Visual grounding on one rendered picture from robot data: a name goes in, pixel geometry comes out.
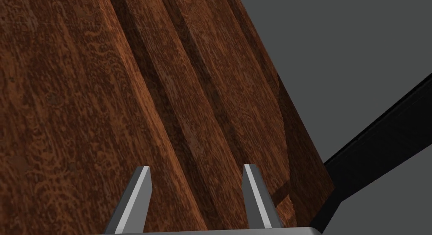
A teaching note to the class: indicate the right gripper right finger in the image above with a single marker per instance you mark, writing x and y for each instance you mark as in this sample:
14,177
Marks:
258,201

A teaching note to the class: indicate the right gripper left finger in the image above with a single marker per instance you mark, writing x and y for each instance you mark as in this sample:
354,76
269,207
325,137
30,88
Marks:
132,204

